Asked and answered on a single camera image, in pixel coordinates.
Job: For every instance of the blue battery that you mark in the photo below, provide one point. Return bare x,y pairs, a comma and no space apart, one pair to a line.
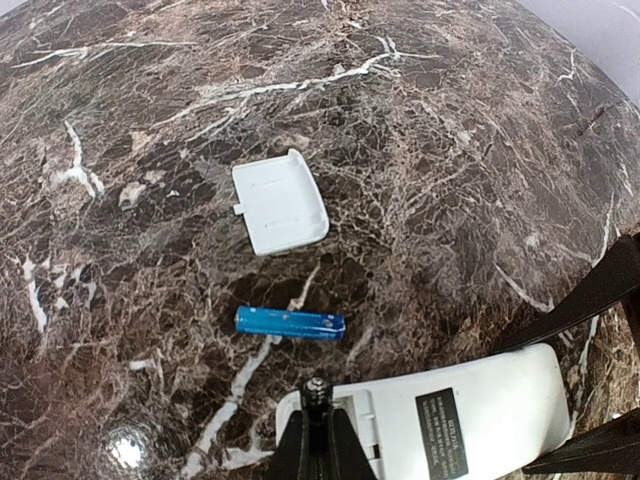
292,324

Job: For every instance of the white red remote control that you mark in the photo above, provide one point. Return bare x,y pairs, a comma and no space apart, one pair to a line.
481,419

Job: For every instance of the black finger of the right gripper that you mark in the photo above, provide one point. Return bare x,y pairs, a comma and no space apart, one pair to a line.
614,278
610,448

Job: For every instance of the white battery cover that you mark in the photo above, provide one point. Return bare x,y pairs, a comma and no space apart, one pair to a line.
280,203

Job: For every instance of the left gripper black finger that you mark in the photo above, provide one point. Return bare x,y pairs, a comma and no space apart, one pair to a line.
319,440

